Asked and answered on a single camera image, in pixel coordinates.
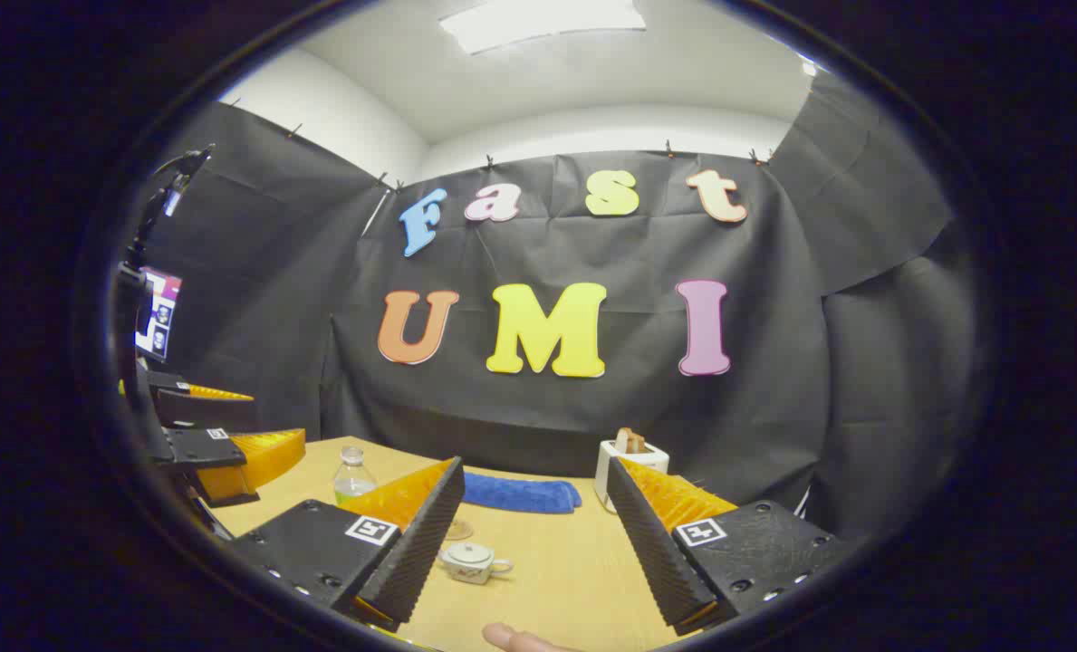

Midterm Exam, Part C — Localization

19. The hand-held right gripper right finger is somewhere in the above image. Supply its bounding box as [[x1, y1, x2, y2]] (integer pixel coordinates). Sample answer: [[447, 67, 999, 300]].
[[606, 455, 851, 637]]

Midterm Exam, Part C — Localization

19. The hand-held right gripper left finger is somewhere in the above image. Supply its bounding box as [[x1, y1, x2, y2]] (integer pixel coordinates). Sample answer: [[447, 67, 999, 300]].
[[230, 455, 466, 633]]

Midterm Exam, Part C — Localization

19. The white floral teacup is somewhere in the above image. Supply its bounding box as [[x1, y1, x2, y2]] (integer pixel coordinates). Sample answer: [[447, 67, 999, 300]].
[[438, 543, 514, 586]]

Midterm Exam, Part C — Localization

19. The clear green-label water bottle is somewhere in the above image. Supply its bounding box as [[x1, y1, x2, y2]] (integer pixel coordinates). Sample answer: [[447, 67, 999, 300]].
[[333, 446, 378, 506]]

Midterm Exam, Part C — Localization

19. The white toaster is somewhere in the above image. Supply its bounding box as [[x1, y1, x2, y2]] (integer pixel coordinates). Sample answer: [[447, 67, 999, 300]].
[[594, 439, 671, 513]]

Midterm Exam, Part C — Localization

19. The computer monitor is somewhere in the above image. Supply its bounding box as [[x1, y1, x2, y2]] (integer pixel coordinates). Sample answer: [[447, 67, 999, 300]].
[[134, 267, 184, 365]]

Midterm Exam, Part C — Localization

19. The blue towel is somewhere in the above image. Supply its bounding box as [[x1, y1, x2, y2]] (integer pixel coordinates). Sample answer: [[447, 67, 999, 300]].
[[461, 471, 582, 515]]

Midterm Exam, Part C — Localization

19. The black backdrop cloth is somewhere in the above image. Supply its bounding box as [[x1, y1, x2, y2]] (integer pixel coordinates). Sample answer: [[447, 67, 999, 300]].
[[130, 72, 974, 544]]

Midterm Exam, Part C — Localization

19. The ceiling light panel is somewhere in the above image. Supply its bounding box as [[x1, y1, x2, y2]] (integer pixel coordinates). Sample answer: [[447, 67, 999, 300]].
[[438, 0, 648, 56]]

